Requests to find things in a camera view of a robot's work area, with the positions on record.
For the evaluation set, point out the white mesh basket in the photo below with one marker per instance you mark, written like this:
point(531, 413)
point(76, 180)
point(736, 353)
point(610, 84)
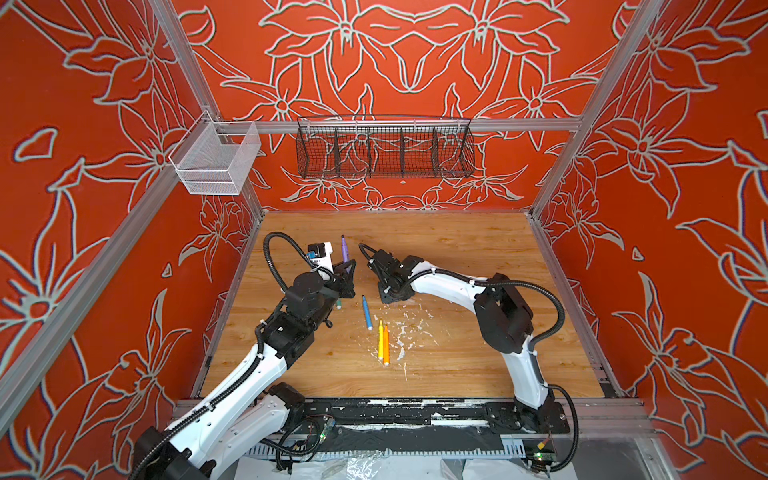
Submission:
point(215, 157)

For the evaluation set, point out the aluminium frame rail back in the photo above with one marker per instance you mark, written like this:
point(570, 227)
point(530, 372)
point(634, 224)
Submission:
point(476, 125)

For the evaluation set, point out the yellow marker pen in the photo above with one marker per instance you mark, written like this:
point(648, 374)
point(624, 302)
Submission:
point(381, 341)

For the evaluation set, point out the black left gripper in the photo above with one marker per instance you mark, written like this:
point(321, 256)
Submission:
point(342, 279)

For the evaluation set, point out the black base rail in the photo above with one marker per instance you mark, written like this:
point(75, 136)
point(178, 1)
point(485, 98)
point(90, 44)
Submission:
point(450, 428)

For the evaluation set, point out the aluminium frame rail right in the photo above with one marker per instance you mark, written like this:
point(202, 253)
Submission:
point(626, 47)

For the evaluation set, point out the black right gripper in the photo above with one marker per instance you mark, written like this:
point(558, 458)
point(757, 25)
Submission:
point(387, 300)

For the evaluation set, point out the orange marker pen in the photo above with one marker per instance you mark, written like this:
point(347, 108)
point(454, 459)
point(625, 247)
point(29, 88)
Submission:
point(386, 345)

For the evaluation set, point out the aluminium frame rail left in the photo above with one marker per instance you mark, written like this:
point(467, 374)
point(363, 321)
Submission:
point(95, 95)

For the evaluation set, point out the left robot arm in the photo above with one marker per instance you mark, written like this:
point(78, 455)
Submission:
point(252, 402)

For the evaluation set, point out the black wire basket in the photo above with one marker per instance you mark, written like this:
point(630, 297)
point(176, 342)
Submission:
point(349, 153)

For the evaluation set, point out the aluminium frame rail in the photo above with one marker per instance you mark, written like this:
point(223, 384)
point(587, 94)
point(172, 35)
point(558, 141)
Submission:
point(476, 125)
point(95, 95)
point(626, 47)

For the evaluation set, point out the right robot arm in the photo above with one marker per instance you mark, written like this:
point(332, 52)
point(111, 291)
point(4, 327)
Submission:
point(504, 318)

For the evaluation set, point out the purple marker pen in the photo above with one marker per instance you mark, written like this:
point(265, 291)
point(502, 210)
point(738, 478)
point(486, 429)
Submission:
point(345, 249)

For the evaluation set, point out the blue marker pen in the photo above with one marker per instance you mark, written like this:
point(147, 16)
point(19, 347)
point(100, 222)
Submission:
point(367, 314)

